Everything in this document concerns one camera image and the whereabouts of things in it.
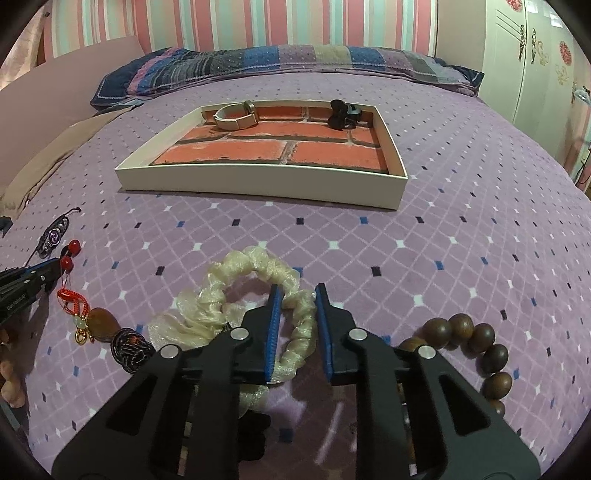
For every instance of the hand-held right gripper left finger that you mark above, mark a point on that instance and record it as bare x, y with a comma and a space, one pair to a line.
273, 337

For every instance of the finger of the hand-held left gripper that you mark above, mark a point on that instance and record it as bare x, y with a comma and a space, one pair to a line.
39, 273

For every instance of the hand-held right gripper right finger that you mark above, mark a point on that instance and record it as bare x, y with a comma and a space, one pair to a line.
324, 337

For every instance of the red bead knot charm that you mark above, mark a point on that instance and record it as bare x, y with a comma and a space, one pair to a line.
66, 263

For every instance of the cream organza scrunchie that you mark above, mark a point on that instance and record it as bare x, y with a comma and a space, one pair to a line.
207, 300

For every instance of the white tray with brick lining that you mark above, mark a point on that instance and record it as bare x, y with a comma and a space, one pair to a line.
258, 187

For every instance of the dark cloth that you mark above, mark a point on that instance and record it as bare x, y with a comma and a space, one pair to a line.
3, 225

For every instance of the beige folded cloth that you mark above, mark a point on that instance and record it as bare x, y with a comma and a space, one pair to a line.
55, 157

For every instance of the pink headboard cushion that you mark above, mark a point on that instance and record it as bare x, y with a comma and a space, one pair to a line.
46, 87

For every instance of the silver bangle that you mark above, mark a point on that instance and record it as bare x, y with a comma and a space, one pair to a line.
231, 124

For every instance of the black hair clip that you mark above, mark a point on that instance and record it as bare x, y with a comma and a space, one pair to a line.
339, 117

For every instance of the long patchwork pillow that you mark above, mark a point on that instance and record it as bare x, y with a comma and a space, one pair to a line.
277, 60

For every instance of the white ornate wardrobe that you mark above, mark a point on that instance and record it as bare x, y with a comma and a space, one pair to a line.
521, 83

